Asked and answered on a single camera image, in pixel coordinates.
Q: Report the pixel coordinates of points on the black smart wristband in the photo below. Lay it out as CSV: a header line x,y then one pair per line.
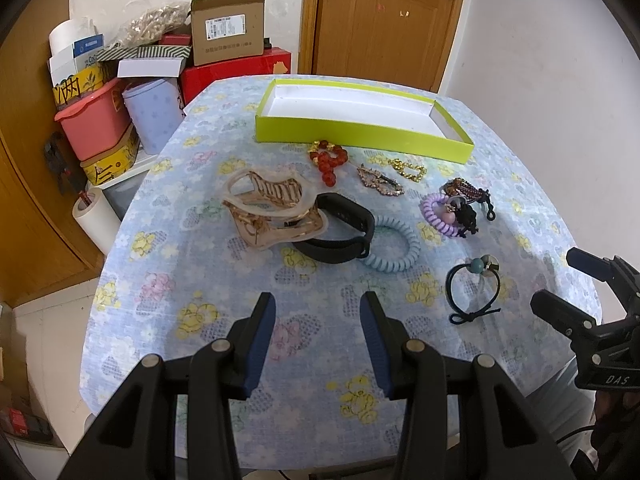
x,y
349,231

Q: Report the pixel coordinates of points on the small red box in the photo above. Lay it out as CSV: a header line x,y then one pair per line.
x,y
182,40

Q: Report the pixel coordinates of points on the white paper roll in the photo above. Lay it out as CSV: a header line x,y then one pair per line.
x,y
97,219

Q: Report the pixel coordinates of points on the beige large hair claw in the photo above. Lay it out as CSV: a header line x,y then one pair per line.
x,y
270,207

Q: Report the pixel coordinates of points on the bag of beige beads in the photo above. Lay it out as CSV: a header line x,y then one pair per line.
x,y
152,25

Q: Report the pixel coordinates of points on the pink plastic bin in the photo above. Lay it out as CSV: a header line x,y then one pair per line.
x,y
96,123

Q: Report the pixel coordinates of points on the red gift box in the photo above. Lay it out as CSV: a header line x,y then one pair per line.
x,y
195,79

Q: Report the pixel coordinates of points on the yellow tin box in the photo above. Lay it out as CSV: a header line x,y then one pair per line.
x,y
75,87

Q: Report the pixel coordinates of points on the lavender cylindrical container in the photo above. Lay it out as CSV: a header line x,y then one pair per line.
x,y
155,107

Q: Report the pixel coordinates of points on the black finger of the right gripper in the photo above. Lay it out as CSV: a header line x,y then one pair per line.
x,y
560,314
601,268

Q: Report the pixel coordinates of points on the lime green tray box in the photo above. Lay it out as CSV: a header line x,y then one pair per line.
x,y
360,115

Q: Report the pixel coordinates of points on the white flat box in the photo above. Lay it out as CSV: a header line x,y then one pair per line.
x,y
150,67

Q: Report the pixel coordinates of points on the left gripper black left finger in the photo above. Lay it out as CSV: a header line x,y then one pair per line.
x,y
133,437

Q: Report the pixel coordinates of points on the yellow printed box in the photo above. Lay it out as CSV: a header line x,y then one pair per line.
x,y
114,162

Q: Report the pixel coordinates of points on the brown cardboard box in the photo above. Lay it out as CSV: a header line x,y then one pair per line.
x,y
223,30

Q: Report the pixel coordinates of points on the wooden wardrobe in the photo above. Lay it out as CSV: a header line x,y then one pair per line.
x,y
43,249

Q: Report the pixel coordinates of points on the floral blue tablecloth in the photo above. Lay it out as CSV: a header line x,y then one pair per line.
x,y
179,274

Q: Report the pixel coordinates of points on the green striped box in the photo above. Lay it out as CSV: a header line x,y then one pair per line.
x,y
150,51

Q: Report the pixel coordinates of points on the white blue carton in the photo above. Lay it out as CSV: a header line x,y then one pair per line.
x,y
74,46

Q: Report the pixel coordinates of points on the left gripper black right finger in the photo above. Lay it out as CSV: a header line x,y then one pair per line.
x,y
463,419

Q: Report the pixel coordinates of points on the wooden door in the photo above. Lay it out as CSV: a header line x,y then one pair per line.
x,y
405,42

